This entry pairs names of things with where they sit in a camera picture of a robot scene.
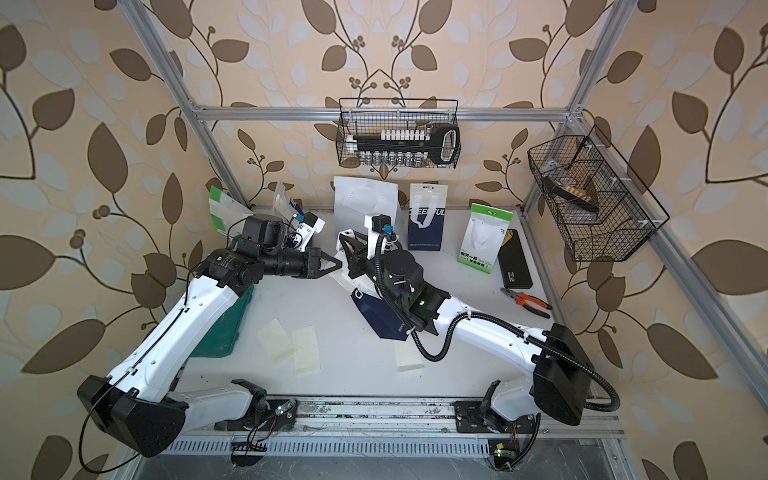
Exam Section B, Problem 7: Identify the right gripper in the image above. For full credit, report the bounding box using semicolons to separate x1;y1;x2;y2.
345;229;408;308

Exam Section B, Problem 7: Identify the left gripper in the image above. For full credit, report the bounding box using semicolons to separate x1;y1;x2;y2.
257;246;342;280

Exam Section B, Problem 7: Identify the blue white Cheerful bag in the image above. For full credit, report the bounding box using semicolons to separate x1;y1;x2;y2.
272;182;304;225

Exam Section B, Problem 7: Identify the navy bag front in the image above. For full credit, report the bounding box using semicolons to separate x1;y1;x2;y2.
351;289;408;341

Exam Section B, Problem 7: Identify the navy bag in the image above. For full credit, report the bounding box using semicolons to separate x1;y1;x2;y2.
351;289;408;341
407;183;448;251

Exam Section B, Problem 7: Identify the green white bag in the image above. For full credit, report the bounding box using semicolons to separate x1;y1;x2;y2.
208;186;253;237
458;203;514;274

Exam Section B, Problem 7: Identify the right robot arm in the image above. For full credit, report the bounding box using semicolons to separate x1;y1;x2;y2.
336;230;593;432

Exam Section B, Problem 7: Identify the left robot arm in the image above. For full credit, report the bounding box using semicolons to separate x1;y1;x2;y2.
77;247;342;457

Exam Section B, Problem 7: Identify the large white paper bag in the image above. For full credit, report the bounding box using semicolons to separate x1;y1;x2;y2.
334;176;401;237

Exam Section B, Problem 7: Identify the navy bag rear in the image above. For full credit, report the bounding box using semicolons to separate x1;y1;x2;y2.
407;183;448;251

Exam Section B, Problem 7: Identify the green tool case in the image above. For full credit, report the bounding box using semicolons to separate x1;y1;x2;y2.
190;286;254;359

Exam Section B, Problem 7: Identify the black socket set holder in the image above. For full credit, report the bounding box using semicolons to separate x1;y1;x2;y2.
341;124;461;165

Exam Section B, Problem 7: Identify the black box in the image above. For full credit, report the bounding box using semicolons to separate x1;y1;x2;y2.
497;229;533;290

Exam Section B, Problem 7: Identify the dark tool in basket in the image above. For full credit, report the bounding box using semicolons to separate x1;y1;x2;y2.
543;176;599;213

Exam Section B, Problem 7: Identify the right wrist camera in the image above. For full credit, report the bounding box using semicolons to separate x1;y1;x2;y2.
364;214;398;251

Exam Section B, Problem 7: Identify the back wire basket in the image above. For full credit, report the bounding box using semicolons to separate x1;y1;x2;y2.
335;96;461;170

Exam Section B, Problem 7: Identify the wire basket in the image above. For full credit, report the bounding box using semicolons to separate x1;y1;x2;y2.
335;96;461;170
527;126;670;262

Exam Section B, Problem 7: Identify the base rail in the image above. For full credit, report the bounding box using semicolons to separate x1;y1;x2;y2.
164;396;638;479

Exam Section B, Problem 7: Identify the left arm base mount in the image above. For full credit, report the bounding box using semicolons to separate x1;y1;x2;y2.
214;379;299;468

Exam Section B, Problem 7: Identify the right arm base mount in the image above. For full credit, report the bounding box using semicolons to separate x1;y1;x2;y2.
452;380;541;472

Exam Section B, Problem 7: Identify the right wire basket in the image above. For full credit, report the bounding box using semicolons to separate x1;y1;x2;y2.
527;126;670;262

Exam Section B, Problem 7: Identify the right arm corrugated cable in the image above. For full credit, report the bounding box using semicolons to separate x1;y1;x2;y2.
373;230;622;414

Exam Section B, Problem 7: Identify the aluminium frame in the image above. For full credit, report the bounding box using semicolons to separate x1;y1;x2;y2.
122;1;767;402

